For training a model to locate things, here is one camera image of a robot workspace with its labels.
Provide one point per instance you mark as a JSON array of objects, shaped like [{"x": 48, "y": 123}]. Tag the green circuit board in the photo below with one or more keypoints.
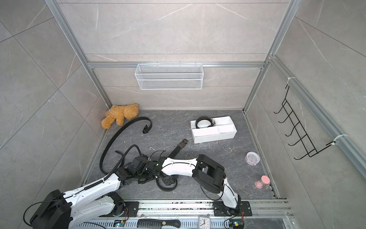
[
  {"x": 119, "y": 223},
  {"x": 236, "y": 224}
]

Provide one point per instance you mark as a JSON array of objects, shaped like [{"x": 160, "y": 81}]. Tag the small white clock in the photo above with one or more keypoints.
[{"x": 204, "y": 223}]

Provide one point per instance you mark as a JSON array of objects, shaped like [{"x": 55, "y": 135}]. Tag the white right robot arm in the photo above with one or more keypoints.
[{"x": 209, "y": 174}]

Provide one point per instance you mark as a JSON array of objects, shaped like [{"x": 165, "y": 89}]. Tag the black comb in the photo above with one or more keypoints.
[{"x": 158, "y": 223}]

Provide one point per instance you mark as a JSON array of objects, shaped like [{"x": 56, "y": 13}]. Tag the right green circuit board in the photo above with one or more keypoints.
[{"x": 236, "y": 224}]

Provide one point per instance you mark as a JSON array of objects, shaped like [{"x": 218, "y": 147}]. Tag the left green circuit board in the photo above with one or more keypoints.
[{"x": 119, "y": 223}]

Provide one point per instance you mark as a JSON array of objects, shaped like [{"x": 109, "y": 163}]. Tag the black belt with dark buckle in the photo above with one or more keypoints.
[{"x": 114, "y": 140}]

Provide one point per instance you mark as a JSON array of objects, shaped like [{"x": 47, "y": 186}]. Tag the white wire mesh basket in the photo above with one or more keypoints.
[{"x": 169, "y": 76}]

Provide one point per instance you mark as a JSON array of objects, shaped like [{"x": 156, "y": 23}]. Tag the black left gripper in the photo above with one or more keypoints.
[{"x": 145, "y": 181}]

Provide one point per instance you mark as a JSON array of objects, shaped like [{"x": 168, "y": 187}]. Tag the white compartment storage tray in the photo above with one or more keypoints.
[{"x": 224, "y": 129}]

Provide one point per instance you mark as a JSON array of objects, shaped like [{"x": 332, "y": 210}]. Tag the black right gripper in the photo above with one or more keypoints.
[{"x": 167, "y": 182}]

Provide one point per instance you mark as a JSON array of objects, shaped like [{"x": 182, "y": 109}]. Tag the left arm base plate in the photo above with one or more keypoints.
[{"x": 129, "y": 208}]

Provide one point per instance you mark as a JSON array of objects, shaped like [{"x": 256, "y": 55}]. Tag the brown teddy bear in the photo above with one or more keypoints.
[{"x": 118, "y": 114}]

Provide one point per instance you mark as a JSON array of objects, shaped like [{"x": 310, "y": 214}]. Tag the black belt with silver buckle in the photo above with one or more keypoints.
[{"x": 204, "y": 122}]

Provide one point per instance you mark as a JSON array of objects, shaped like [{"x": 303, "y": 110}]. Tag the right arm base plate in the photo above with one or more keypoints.
[{"x": 243, "y": 208}]

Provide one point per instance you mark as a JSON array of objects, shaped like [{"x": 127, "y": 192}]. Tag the black wire hook rack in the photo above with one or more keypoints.
[{"x": 299, "y": 130}]

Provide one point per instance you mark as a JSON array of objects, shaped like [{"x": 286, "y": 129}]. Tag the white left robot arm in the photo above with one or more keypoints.
[{"x": 71, "y": 208}]

